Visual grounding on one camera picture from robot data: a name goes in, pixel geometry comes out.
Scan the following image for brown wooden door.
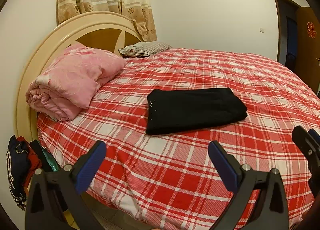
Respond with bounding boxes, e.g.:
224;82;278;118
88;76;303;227
295;7;319;94

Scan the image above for black pants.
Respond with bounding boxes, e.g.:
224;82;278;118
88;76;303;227
145;88;247;136

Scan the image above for pink folded quilt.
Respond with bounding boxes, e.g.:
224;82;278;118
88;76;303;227
25;42;127;121

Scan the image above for grey striped pillow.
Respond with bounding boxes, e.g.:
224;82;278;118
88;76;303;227
118;41;172;58

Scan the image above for red white plaid bedsheet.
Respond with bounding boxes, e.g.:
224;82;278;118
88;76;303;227
37;48;319;229

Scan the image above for cream round headboard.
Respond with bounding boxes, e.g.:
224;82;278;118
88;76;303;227
14;11;142;142

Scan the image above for pile of dark clothes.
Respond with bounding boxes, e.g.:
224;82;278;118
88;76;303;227
7;136;60;210

